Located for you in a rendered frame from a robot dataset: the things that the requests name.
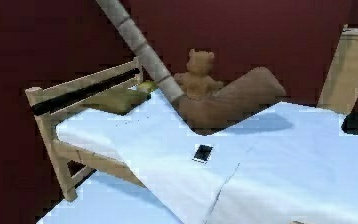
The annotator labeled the brown teddy bear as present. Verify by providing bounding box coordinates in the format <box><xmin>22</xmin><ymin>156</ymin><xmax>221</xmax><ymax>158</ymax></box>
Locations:
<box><xmin>173</xmin><ymin>48</ymin><xmax>225</xmax><ymax>101</ymax></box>

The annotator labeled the yellow-green tennis ball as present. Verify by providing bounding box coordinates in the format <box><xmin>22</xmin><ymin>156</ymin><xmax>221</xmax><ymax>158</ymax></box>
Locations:
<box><xmin>137</xmin><ymin>80</ymin><xmax>157</xmax><ymax>94</ymax></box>

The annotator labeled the wooden bed with pale sheet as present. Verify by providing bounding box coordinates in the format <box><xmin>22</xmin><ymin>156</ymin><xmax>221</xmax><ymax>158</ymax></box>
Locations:
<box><xmin>24</xmin><ymin>56</ymin><xmax>358</xmax><ymax>224</ymax></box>

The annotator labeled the black mobile phone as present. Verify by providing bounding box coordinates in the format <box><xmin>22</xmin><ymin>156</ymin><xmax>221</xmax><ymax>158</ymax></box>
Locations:
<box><xmin>191</xmin><ymin>143</ymin><xmax>214</xmax><ymax>165</ymax></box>

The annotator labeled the brown pillow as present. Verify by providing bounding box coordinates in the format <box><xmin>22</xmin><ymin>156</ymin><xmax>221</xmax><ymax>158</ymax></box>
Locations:
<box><xmin>177</xmin><ymin>66</ymin><xmax>287</xmax><ymax>136</ymax></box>

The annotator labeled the green pillow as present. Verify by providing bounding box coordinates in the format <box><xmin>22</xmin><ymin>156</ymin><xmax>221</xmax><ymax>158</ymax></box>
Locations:
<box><xmin>83</xmin><ymin>87</ymin><xmax>152</xmax><ymax>116</ymax></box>

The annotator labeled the grey baseball bat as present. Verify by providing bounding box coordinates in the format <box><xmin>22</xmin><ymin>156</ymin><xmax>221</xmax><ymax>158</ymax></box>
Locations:
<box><xmin>95</xmin><ymin>0</ymin><xmax>186</xmax><ymax>103</ymax></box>

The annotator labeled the tan wooden cabinet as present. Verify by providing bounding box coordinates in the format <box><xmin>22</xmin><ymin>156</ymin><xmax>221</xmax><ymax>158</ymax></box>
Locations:
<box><xmin>316</xmin><ymin>24</ymin><xmax>358</xmax><ymax>115</ymax></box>

